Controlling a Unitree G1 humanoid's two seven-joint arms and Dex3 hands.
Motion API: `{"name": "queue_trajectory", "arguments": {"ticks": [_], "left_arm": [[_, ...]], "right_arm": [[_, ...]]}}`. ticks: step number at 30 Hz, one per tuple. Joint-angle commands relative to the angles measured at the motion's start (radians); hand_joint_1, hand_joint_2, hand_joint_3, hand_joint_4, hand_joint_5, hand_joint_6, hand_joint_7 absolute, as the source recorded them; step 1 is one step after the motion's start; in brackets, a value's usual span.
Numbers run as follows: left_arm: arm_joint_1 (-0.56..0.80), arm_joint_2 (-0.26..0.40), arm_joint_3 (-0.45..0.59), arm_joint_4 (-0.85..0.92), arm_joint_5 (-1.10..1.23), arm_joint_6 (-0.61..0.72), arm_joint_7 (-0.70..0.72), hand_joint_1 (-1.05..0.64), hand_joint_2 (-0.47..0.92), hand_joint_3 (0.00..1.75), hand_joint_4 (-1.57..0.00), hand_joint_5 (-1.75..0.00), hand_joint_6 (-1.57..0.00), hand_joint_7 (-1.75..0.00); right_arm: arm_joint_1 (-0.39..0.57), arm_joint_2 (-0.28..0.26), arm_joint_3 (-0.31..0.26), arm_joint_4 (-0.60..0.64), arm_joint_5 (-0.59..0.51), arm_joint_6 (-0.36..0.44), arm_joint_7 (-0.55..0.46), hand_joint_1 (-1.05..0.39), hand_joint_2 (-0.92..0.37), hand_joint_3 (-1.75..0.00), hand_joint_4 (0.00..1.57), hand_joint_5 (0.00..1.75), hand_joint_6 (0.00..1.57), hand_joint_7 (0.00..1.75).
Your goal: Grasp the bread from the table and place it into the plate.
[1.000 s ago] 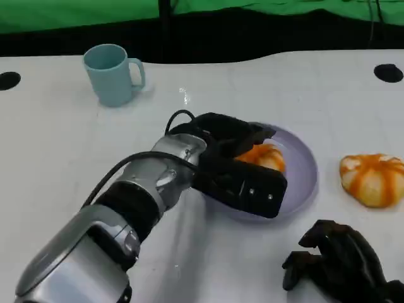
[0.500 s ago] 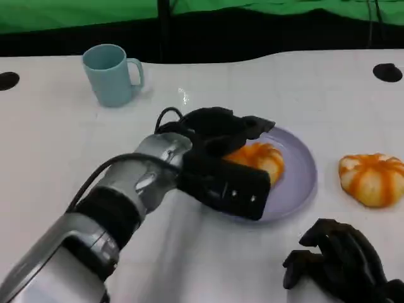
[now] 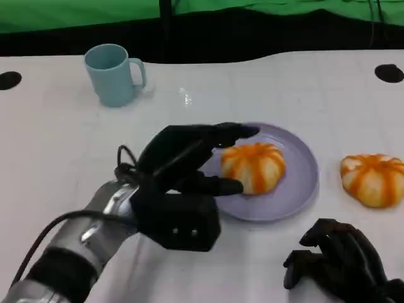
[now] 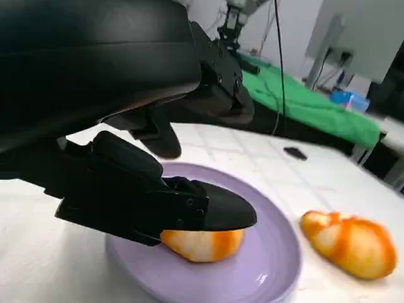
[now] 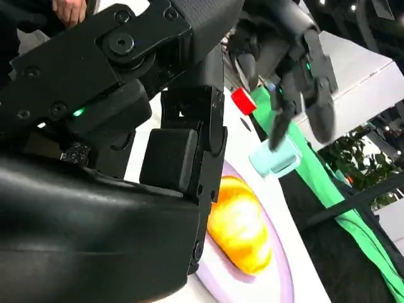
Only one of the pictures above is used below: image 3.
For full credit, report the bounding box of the thin black hanging cable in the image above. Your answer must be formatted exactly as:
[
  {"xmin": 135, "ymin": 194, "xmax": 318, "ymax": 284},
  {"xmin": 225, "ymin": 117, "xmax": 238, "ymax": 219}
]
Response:
[{"xmin": 367, "ymin": 0, "xmax": 385, "ymax": 51}]

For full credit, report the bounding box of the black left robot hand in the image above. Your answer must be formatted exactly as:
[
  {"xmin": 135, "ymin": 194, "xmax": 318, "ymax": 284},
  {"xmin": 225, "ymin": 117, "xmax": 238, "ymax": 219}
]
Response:
[{"xmin": 136, "ymin": 122, "xmax": 261, "ymax": 198}]

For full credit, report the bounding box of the pale green mug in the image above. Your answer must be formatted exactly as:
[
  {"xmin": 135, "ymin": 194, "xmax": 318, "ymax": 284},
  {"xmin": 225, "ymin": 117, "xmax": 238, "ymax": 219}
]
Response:
[{"xmin": 83, "ymin": 44, "xmax": 147, "ymax": 108}]

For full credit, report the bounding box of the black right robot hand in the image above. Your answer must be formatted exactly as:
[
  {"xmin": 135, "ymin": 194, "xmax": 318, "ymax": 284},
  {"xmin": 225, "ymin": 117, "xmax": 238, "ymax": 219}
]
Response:
[{"xmin": 282, "ymin": 218, "xmax": 404, "ymax": 303}]

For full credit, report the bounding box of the orange and white bread roll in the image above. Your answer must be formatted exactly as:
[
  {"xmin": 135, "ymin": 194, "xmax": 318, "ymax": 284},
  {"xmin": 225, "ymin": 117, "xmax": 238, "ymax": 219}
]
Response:
[
  {"xmin": 340, "ymin": 153, "xmax": 404, "ymax": 209},
  {"xmin": 220, "ymin": 143, "xmax": 287, "ymax": 196}
]

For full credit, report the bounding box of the black table cable hole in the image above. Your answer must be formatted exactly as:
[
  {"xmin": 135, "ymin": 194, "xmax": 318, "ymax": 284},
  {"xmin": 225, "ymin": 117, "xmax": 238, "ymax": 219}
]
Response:
[
  {"xmin": 0, "ymin": 71, "xmax": 23, "ymax": 91},
  {"xmin": 374, "ymin": 64, "xmax": 404, "ymax": 84}
]

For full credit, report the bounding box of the black upright pole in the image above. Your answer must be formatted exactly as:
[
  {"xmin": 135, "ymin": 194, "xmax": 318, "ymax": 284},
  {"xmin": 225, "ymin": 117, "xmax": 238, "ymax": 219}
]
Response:
[{"xmin": 158, "ymin": 0, "xmax": 174, "ymax": 63}]

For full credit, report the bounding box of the green cloth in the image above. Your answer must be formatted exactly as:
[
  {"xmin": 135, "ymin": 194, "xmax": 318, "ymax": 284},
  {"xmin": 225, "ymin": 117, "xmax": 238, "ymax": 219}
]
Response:
[{"xmin": 0, "ymin": 0, "xmax": 404, "ymax": 35}]

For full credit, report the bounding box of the lilac plate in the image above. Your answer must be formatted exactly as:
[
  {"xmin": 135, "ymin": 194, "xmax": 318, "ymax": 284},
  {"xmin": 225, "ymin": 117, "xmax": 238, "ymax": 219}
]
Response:
[{"xmin": 198, "ymin": 122, "xmax": 319, "ymax": 223}]

